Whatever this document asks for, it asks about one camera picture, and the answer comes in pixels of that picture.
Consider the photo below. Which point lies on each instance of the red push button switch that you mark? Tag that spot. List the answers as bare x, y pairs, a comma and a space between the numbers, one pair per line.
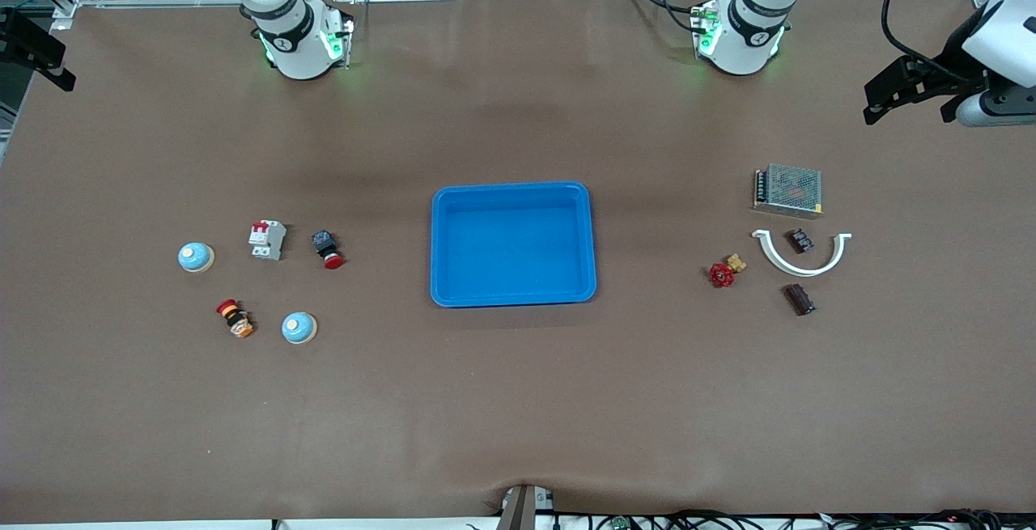
326, 245

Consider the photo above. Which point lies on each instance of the blue desk bell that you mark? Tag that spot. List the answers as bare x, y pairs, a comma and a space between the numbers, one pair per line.
299, 328
196, 256

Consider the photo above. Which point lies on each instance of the white circuit breaker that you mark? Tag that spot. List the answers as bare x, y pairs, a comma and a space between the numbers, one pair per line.
268, 239

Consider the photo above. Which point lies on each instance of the long brown capacitor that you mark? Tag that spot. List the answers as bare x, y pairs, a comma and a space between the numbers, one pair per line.
799, 299

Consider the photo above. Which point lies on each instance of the blue plastic tray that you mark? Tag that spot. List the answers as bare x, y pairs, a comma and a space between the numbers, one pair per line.
514, 243

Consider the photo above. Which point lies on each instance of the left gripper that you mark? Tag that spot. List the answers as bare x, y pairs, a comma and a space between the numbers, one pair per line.
948, 69

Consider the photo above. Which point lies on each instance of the brown camera mount bracket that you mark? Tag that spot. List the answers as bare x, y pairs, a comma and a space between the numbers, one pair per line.
518, 510

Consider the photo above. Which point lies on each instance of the metal mesh power supply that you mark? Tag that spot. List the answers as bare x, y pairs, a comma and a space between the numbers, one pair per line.
789, 190

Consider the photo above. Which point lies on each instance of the white curved pipe clamp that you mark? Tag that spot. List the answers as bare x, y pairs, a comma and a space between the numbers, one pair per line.
801, 271

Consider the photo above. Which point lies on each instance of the small black relay component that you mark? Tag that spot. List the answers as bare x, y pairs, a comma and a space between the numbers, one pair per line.
800, 240

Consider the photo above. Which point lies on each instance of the red yellow emergency stop button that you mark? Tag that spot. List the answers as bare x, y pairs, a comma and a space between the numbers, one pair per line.
235, 318

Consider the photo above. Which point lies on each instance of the brown table mat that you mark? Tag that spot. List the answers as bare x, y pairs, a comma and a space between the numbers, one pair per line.
518, 400

